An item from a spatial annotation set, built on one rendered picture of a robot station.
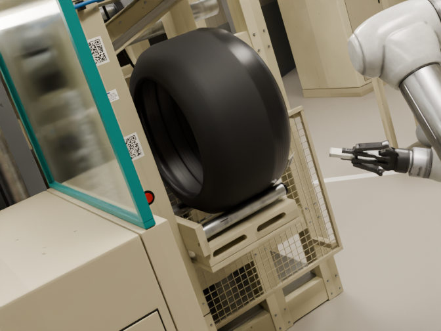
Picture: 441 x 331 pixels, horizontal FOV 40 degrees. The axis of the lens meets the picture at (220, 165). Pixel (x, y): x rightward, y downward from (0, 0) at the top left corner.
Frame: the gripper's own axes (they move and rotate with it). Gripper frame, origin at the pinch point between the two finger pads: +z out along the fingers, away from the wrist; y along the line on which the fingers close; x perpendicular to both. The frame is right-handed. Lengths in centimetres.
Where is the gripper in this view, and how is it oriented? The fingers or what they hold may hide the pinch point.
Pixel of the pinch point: (340, 153)
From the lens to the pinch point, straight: 190.0
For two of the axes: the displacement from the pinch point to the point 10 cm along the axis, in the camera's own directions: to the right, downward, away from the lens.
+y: 0.1, 7.5, 6.7
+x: 2.0, -6.5, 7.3
